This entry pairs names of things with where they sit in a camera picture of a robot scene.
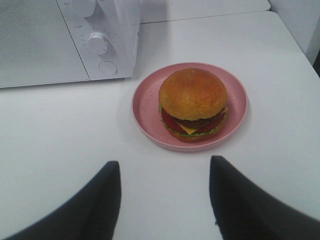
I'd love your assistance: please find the burger with lettuce and cheese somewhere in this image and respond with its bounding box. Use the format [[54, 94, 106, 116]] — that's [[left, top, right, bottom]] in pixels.
[[158, 68, 228, 143]]

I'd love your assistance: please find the white microwave door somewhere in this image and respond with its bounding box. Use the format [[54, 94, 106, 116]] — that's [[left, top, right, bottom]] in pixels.
[[0, 0, 89, 88]]

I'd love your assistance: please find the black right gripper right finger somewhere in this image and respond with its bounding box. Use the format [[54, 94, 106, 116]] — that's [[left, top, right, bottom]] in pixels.
[[209, 155, 320, 240]]

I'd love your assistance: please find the white timer knob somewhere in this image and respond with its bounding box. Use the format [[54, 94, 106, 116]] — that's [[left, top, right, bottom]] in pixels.
[[87, 32, 111, 56]]

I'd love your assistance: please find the white microwave oven body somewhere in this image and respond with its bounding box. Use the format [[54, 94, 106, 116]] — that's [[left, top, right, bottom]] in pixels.
[[57, 0, 141, 81]]

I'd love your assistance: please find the upper white power knob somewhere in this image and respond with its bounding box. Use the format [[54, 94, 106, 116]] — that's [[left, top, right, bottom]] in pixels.
[[71, 0, 97, 18]]

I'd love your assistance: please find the pink round plate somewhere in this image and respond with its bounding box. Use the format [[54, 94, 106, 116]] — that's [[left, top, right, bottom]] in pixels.
[[132, 62, 249, 152]]

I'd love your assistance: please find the round white door button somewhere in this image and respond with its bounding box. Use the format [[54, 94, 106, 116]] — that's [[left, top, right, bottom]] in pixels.
[[99, 61, 118, 76]]

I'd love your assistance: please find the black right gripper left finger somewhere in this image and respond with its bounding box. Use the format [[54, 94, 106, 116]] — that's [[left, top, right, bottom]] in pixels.
[[8, 161, 122, 240]]

